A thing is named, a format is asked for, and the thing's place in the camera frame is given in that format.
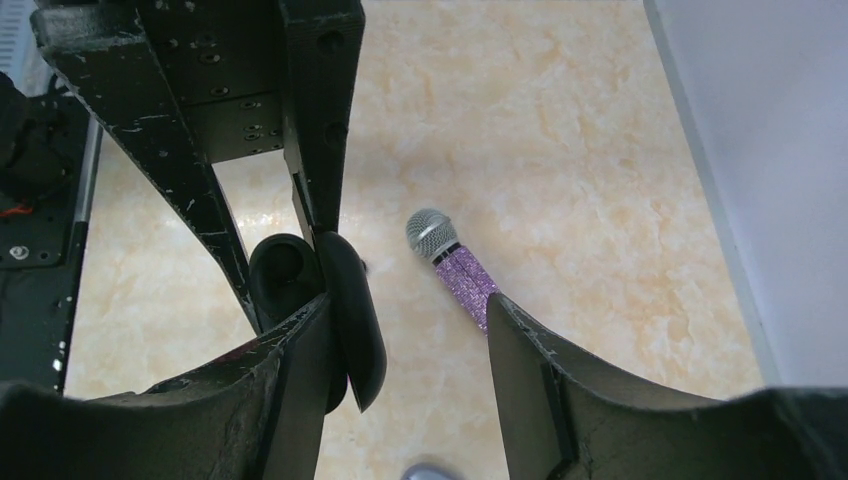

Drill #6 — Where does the lavender earbud charging case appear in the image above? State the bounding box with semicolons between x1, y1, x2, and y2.
401;463;460;480

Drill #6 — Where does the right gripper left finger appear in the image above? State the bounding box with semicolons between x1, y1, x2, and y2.
1;295;331;479

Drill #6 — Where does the purple glitter microphone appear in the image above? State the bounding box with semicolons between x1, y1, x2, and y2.
405;208;500;335

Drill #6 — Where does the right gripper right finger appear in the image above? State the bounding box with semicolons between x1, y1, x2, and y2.
487;294;847;479

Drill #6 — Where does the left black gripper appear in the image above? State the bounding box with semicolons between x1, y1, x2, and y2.
31;0;366;332

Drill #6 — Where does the black earbud case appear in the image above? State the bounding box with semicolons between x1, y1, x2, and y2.
248;230;389;415

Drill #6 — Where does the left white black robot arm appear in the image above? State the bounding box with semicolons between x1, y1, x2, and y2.
1;1;378;340

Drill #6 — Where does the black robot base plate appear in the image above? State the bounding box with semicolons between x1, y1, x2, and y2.
1;88;103;393

